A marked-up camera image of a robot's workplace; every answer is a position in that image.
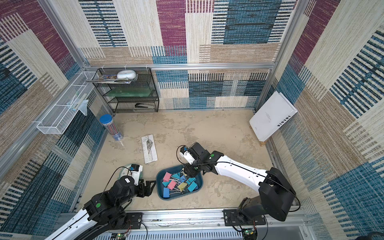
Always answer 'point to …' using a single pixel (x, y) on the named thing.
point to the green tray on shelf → (132, 91)
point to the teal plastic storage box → (176, 193)
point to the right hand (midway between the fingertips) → (188, 166)
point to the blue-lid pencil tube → (109, 123)
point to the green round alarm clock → (125, 170)
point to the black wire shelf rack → (126, 104)
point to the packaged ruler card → (149, 149)
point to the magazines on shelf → (111, 79)
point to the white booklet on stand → (276, 111)
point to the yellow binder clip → (182, 186)
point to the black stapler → (141, 105)
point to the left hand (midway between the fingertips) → (150, 181)
